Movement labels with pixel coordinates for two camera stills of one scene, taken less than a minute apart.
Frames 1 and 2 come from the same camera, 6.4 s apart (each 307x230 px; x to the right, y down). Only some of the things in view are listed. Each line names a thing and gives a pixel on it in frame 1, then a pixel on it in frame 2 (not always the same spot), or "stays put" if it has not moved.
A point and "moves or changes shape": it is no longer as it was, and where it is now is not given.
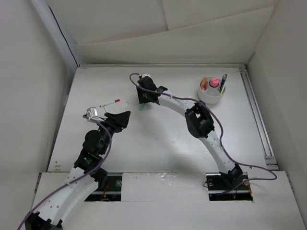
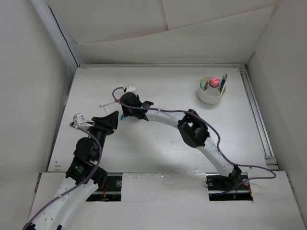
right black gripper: [141, 99] -> [127, 111]
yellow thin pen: [225, 83] stays put
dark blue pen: [223, 81] stays put
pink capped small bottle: [214, 82] stays put
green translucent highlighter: [142, 107] moves or changes shape
